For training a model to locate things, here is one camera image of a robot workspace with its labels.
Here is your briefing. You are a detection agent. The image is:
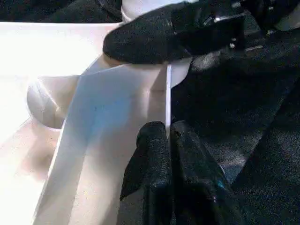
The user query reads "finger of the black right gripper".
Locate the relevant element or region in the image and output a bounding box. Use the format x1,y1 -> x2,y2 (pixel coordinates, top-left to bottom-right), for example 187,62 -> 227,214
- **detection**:
103,1 -> 213,65

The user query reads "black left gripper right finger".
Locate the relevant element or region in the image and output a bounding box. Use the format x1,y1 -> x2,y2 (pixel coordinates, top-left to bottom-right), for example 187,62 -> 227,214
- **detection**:
171,120 -> 242,225

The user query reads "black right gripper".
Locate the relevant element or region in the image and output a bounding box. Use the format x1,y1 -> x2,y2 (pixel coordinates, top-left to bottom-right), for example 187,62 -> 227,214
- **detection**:
187,0 -> 300,57

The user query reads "white plastic table leg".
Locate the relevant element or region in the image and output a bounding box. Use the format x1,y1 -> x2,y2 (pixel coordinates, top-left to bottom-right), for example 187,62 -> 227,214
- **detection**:
121,0 -> 196,23

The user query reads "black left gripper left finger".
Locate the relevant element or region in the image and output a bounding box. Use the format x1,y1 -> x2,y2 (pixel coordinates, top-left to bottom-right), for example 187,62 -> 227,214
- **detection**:
120,120 -> 174,225

